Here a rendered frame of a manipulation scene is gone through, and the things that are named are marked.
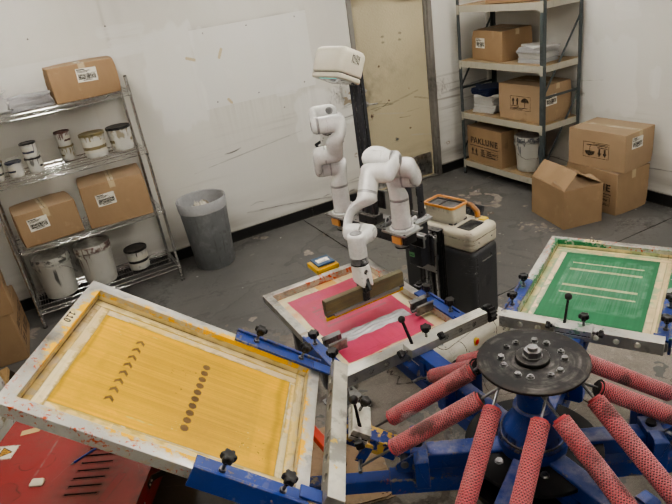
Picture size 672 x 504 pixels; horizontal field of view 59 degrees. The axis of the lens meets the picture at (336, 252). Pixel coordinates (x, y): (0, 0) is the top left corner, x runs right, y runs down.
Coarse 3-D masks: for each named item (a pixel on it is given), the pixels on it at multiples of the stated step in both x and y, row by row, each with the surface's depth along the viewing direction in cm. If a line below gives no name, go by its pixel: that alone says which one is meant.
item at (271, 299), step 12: (348, 264) 300; (372, 264) 296; (324, 276) 292; (336, 276) 295; (288, 288) 285; (300, 288) 287; (408, 288) 269; (264, 300) 282; (276, 300) 276; (276, 312) 269; (288, 312) 265; (432, 312) 254; (288, 324) 258; (300, 324) 254; (300, 336) 248; (360, 360) 225
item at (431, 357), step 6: (426, 354) 214; (432, 354) 213; (438, 354) 213; (414, 360) 219; (426, 360) 211; (432, 360) 210; (438, 360) 210; (444, 360) 209; (426, 366) 212; (432, 366) 208; (438, 366) 207
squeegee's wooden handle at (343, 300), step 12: (384, 276) 251; (396, 276) 252; (360, 288) 245; (372, 288) 248; (384, 288) 251; (324, 300) 240; (336, 300) 241; (348, 300) 244; (360, 300) 247; (324, 312) 243
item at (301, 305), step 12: (300, 300) 280; (312, 300) 279; (300, 312) 270; (312, 312) 269; (312, 324) 259; (324, 324) 258; (348, 324) 255; (360, 324) 254; (360, 336) 246; (372, 336) 244; (384, 336) 243; (348, 348) 239; (360, 348) 238; (372, 348) 237; (348, 360) 232
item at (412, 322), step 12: (336, 288) 286; (348, 288) 284; (384, 300) 269; (396, 300) 268; (372, 312) 261; (384, 312) 260; (396, 324) 250; (408, 324) 249; (420, 324) 247; (432, 324) 246; (396, 336) 242
